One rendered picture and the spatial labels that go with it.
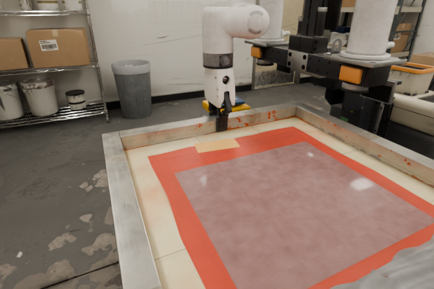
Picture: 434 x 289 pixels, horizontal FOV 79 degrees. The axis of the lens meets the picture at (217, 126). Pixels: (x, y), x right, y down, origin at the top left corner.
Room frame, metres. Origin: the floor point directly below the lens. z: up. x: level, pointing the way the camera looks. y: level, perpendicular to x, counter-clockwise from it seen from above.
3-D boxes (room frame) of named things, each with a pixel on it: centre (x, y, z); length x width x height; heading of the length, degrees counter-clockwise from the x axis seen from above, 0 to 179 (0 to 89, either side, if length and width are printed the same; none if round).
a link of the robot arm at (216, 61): (0.66, -0.01, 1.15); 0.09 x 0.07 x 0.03; 24
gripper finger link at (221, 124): (0.63, -0.02, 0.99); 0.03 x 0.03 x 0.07; 24
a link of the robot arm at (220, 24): (0.66, -0.04, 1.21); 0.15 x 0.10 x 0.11; 102
